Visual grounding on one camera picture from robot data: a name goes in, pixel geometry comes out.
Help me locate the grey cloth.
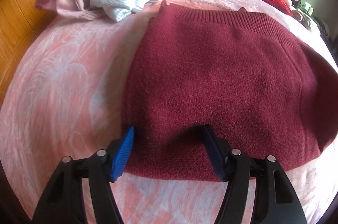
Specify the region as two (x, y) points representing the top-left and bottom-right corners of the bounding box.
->
(290, 9), (321, 34)

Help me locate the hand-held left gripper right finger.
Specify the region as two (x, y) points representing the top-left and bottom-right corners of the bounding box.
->
(202, 125), (308, 224)

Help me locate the maroon knit sweater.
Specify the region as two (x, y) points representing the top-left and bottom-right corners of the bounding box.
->
(121, 0), (338, 182)

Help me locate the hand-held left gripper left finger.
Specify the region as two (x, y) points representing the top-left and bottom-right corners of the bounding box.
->
(33, 126), (136, 224)

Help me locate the green bottle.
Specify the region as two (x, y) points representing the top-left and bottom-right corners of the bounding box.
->
(301, 2), (315, 15)

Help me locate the pink floral bed sheet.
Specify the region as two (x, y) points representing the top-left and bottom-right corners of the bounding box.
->
(0, 0), (338, 224)

